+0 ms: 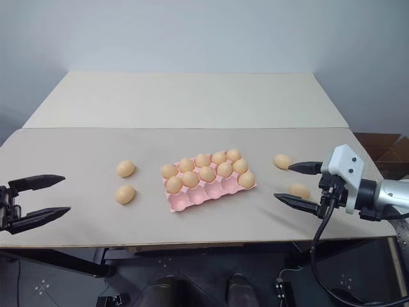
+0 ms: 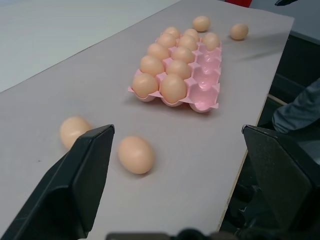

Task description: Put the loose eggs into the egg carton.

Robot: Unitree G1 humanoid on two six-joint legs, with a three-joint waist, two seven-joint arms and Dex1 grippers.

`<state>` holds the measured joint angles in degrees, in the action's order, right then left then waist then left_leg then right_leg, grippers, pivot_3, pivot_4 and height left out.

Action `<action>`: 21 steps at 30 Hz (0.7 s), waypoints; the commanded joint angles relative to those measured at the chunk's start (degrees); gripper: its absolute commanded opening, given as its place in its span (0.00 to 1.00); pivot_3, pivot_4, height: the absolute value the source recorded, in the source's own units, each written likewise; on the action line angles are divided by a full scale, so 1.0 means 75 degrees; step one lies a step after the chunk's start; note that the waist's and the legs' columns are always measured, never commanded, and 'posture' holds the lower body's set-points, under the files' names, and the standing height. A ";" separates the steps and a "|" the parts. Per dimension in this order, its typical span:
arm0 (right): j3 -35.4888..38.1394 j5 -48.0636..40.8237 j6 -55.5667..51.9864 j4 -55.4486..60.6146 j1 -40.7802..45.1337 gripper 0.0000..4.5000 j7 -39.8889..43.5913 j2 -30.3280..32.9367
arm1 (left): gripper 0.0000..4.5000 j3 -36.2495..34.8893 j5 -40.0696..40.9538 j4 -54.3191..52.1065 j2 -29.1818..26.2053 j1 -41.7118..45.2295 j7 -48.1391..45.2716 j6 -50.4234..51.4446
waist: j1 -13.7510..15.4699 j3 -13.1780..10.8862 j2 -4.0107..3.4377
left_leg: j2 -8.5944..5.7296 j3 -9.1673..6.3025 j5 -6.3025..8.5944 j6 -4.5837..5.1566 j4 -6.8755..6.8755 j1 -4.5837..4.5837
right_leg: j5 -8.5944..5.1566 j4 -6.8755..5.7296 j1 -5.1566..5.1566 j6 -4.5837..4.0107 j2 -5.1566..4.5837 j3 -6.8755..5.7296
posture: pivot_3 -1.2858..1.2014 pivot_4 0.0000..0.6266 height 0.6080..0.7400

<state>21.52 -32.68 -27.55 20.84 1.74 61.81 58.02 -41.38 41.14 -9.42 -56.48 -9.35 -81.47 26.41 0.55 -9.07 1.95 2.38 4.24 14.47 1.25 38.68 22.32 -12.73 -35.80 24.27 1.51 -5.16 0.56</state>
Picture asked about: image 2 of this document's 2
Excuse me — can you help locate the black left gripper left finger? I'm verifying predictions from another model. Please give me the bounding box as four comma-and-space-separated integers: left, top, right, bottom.
0, 123, 116, 240

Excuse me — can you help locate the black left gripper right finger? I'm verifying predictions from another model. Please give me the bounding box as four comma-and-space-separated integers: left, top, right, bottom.
241, 124, 314, 240

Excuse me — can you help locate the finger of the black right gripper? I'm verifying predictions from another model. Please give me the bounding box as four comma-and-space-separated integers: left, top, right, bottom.
274, 0, 299, 7

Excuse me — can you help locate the pink plastic egg tray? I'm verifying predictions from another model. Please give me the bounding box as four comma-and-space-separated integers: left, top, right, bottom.
127, 32, 223, 114

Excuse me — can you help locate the beige egg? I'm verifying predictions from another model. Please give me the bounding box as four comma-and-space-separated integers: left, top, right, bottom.
183, 28, 200, 42
157, 32, 177, 49
177, 34, 198, 51
165, 59, 192, 79
163, 26, 181, 39
131, 72, 159, 98
229, 23, 249, 41
147, 43, 171, 60
117, 135, 155, 175
159, 73, 187, 103
192, 15, 211, 33
171, 46, 196, 64
139, 55, 165, 77
59, 116, 94, 151
202, 32, 221, 52

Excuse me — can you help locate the person's grey sleeve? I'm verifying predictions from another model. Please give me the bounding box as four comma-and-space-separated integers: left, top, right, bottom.
271, 77, 320, 136

